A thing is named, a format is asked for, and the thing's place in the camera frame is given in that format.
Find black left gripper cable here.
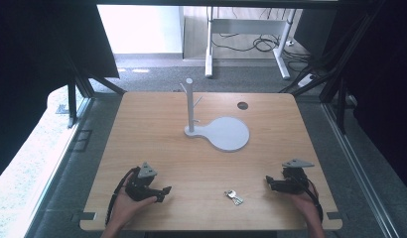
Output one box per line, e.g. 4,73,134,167
104,167,140,226

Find dark curtain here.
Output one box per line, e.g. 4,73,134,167
0,0,120,184
319,0,407,196

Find dark floor socket cover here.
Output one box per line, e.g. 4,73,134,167
71,129,93,153

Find black metal stand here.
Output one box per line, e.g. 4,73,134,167
279,0,388,135
66,54,127,129

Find black floor cables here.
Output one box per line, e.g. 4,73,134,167
210,7,313,63

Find white desk frame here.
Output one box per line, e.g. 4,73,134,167
204,5,297,80

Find person's right hand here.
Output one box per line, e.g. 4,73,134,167
286,181,323,226

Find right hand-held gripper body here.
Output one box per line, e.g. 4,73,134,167
270,158,316,195

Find white power strip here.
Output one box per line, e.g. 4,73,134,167
297,72,318,88

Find white cabinet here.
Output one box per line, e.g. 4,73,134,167
96,4,185,56

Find white key rack with pegs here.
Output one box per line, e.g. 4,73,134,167
179,77,251,153

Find person's left hand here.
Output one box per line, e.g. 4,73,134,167
108,172,159,230

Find silver key bunch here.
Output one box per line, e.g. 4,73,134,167
223,189,245,206

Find aluminium floor rail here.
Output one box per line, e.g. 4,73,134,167
322,101,402,238

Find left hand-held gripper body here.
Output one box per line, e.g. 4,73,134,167
124,161,164,203

